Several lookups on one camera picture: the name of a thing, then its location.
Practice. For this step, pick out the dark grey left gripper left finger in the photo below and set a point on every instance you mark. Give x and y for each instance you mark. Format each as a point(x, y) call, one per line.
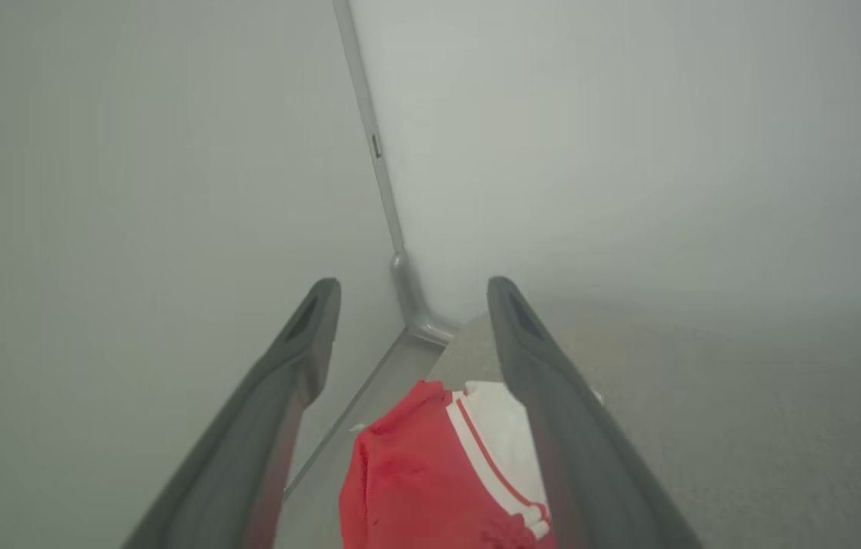
point(270, 412)

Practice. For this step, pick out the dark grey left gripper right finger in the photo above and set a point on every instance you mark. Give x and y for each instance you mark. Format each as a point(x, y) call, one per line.
point(575, 442)

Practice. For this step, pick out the red and white garment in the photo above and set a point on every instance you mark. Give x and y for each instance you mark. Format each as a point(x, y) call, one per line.
point(415, 480)

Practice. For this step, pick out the grey metal frame bar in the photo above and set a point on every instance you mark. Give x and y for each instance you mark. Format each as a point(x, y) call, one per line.
point(373, 130)

